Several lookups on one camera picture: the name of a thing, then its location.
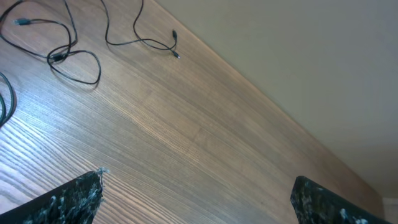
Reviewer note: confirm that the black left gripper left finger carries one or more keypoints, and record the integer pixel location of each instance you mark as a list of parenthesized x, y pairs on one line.
[(76, 201)]

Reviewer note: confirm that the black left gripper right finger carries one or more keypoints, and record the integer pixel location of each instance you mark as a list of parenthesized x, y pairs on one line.
[(315, 204)]

